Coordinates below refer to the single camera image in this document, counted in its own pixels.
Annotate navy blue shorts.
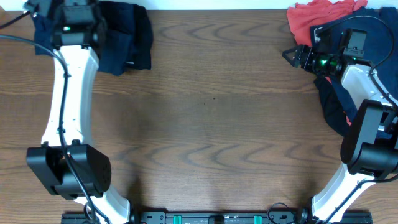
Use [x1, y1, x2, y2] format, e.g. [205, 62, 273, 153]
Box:
[30, 1, 135, 76]

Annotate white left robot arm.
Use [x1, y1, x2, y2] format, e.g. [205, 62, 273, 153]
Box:
[26, 25, 131, 223]

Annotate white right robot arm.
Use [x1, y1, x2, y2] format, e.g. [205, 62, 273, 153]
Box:
[282, 45, 397, 223]

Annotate red orange garment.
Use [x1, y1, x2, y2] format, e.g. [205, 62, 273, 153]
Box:
[287, 0, 368, 46]

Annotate black garment under pile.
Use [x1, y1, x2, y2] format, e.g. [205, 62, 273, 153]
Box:
[313, 77, 351, 136]

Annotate navy blue garment pile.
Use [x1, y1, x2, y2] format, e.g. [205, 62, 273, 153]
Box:
[310, 7, 397, 121]

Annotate folded black garment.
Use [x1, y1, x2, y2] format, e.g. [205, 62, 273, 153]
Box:
[98, 1, 154, 76]

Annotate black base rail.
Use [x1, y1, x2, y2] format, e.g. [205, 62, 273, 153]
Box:
[60, 208, 373, 224]

